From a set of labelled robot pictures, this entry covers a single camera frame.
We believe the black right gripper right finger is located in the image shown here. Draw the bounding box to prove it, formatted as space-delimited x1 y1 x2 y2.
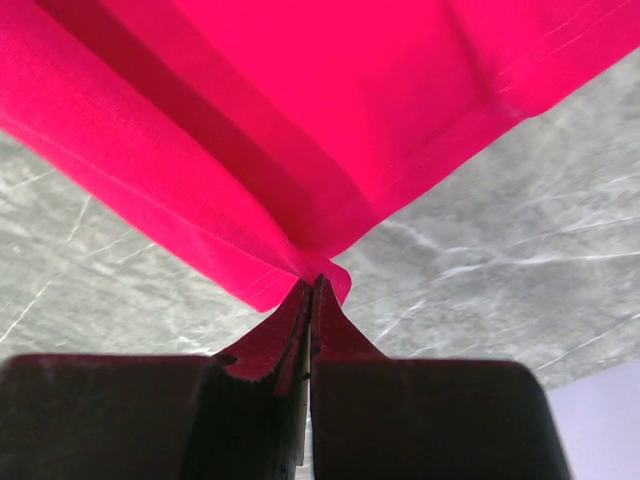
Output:
309 273 576 480

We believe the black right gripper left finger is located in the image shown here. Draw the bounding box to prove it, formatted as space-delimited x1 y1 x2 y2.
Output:
0 279 312 480

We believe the red t-shirt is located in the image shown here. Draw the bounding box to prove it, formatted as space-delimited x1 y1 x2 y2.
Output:
1 1 639 311

